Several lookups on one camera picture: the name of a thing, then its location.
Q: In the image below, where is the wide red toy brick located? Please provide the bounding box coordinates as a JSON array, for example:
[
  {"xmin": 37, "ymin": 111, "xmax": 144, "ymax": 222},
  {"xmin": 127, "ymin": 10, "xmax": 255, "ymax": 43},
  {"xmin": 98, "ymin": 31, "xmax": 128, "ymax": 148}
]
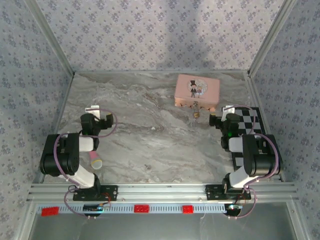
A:
[{"xmin": 40, "ymin": 206, "xmax": 60, "ymax": 217}]

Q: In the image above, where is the aluminium frame rail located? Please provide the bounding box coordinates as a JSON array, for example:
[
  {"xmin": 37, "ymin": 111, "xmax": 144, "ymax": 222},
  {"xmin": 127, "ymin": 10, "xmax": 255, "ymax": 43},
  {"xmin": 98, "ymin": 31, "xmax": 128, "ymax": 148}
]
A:
[{"xmin": 26, "ymin": 182, "xmax": 300, "ymax": 204}]

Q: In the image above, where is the pink yellow toy microphone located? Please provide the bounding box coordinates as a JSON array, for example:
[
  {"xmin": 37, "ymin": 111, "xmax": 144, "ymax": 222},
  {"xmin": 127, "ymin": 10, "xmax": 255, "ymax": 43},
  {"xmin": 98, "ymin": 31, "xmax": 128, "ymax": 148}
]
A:
[{"xmin": 88, "ymin": 149, "xmax": 104, "ymax": 170}]

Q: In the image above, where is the right black wrist camera box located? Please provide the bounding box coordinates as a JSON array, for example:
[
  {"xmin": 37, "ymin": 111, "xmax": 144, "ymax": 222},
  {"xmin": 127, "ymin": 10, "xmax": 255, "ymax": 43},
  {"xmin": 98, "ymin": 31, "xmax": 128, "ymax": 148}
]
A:
[{"xmin": 208, "ymin": 113, "xmax": 225, "ymax": 130}]

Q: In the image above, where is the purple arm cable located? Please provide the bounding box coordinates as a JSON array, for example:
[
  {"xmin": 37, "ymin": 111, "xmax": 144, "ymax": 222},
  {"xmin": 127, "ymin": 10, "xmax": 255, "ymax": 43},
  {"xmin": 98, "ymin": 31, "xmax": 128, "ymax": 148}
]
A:
[
  {"xmin": 224, "ymin": 104, "xmax": 281, "ymax": 220},
  {"xmin": 54, "ymin": 107, "xmax": 119, "ymax": 220}
]

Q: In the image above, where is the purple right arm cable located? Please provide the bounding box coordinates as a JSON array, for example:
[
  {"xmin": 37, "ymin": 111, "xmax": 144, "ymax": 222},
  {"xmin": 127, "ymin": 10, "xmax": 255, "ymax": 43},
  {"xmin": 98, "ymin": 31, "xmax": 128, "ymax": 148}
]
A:
[{"xmin": 224, "ymin": 104, "xmax": 281, "ymax": 220}]

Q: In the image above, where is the medium red toy brick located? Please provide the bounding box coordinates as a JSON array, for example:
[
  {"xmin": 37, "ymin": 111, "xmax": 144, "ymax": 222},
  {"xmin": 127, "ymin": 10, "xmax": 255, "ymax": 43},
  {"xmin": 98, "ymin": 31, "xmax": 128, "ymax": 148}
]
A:
[{"xmin": 133, "ymin": 204, "xmax": 151, "ymax": 214}]

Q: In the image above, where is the aluminium frame post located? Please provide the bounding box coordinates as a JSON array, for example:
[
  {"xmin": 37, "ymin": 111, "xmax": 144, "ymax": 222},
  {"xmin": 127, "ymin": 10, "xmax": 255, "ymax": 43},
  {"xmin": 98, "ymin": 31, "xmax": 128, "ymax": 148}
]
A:
[{"xmin": 246, "ymin": 0, "xmax": 299, "ymax": 77}]

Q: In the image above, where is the grey slotted cable duct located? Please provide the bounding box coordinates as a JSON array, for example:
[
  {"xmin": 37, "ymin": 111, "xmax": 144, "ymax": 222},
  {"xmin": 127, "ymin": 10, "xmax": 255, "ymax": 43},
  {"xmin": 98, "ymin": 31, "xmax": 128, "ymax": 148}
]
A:
[{"xmin": 36, "ymin": 203, "xmax": 227, "ymax": 216}]

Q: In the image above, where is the black white checkerboard mat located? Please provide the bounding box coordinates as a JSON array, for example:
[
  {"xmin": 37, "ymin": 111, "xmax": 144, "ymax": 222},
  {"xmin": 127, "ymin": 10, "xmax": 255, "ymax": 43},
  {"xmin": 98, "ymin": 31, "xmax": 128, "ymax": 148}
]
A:
[{"xmin": 221, "ymin": 106, "xmax": 285, "ymax": 176}]

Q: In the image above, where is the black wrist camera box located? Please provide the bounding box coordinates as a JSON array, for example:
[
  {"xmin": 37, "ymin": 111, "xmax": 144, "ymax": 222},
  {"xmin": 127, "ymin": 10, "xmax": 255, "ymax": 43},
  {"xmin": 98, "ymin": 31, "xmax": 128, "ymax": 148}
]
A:
[
  {"xmin": 208, "ymin": 113, "xmax": 225, "ymax": 130},
  {"xmin": 101, "ymin": 113, "xmax": 115, "ymax": 131}
]

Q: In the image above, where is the left black wrist camera box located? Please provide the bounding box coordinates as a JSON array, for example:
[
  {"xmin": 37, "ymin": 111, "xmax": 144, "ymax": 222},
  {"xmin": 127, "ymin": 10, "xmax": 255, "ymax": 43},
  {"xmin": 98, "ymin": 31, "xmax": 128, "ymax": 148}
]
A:
[{"xmin": 101, "ymin": 113, "xmax": 115, "ymax": 131}]

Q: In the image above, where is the pink tin box with couple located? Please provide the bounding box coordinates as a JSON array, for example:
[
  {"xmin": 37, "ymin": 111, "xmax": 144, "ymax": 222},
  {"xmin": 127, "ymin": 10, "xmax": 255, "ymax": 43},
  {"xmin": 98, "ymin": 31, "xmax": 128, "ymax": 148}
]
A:
[{"xmin": 173, "ymin": 73, "xmax": 221, "ymax": 113}]

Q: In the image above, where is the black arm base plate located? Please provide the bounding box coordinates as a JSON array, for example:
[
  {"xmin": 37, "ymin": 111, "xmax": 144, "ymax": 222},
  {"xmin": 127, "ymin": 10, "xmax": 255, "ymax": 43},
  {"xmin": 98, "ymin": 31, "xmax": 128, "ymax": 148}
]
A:
[
  {"xmin": 205, "ymin": 184, "xmax": 252, "ymax": 201},
  {"xmin": 72, "ymin": 184, "xmax": 119, "ymax": 202}
]

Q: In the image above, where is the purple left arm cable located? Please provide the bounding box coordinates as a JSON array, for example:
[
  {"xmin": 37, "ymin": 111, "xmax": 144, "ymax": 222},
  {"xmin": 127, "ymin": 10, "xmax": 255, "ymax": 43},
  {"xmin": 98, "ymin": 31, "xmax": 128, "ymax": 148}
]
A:
[{"xmin": 54, "ymin": 107, "xmax": 119, "ymax": 220}]

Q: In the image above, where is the small electronics circuit board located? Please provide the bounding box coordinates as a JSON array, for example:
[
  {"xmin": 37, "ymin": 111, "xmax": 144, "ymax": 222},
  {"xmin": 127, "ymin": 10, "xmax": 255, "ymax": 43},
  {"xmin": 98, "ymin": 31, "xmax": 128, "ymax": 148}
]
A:
[
  {"xmin": 83, "ymin": 203, "xmax": 105, "ymax": 213},
  {"xmin": 224, "ymin": 203, "xmax": 244, "ymax": 216}
]

